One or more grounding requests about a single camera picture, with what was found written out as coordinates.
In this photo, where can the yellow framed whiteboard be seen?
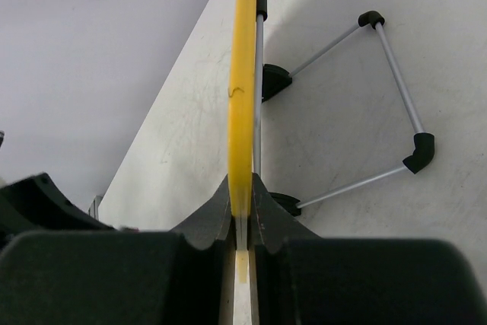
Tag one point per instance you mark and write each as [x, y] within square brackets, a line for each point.
[240, 145]

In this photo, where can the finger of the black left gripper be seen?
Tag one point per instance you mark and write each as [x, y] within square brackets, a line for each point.
[35, 203]

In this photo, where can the black and silver easel stand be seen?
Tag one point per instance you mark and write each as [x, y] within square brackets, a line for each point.
[338, 131]

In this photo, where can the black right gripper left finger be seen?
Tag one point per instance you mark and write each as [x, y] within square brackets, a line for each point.
[123, 276]

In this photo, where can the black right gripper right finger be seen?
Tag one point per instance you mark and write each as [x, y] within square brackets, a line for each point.
[297, 277]

